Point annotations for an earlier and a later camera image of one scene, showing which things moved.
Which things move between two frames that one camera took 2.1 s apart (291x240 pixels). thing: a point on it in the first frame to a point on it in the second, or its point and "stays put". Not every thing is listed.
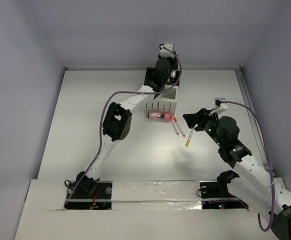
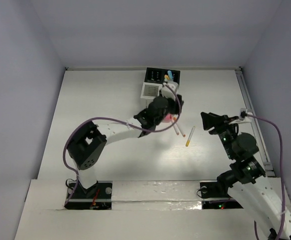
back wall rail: x=133 y=69 stays put
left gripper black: x=173 y=81 to x=174 y=106
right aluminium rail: x=251 y=111 stays put
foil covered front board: x=156 y=195 stays put
